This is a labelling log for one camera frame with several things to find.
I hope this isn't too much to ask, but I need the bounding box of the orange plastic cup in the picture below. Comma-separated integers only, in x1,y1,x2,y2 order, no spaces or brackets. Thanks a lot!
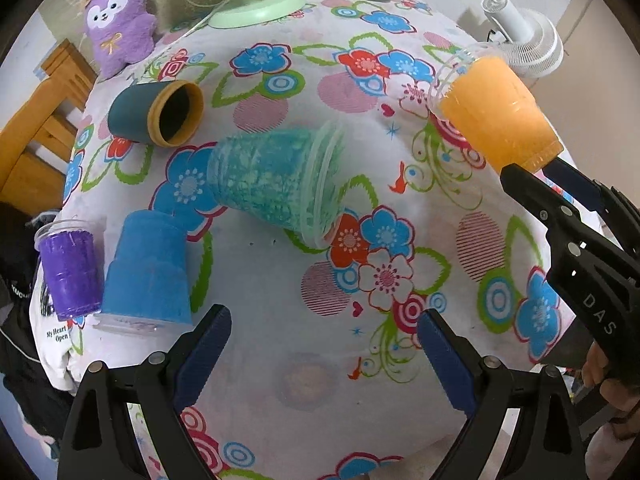
427,44,564,174

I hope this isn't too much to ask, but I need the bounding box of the blue plastic cup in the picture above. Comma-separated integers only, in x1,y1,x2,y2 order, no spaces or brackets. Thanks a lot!
96,210,192,335

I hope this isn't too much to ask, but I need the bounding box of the purple plastic cup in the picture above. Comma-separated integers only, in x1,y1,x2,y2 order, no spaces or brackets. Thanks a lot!
35,219,103,321

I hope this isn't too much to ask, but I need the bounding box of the green translucent plastic cup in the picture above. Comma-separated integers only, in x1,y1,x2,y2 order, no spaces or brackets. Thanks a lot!
207,122,344,249

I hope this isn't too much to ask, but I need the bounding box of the teal cup orange rim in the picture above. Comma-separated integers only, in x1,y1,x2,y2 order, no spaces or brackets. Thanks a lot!
107,80,205,148

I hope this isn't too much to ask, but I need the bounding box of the person's right hand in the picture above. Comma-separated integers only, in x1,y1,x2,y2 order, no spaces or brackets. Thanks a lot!
582,341,639,440

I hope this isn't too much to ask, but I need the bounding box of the black clothing pile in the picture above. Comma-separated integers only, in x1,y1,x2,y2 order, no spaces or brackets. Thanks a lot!
1,203,73,453

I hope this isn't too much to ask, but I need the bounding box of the white standing fan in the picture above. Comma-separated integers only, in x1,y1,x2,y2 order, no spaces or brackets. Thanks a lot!
482,0,564,79

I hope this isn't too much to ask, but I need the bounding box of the wooden chair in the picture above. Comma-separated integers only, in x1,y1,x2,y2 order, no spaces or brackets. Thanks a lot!
0,39,96,216

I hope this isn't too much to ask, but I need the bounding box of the floral tablecloth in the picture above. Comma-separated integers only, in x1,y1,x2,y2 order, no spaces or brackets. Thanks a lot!
63,0,572,479

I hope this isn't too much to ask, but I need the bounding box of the purple plush toy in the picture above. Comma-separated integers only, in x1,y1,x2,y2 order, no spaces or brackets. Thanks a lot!
85,0,157,79

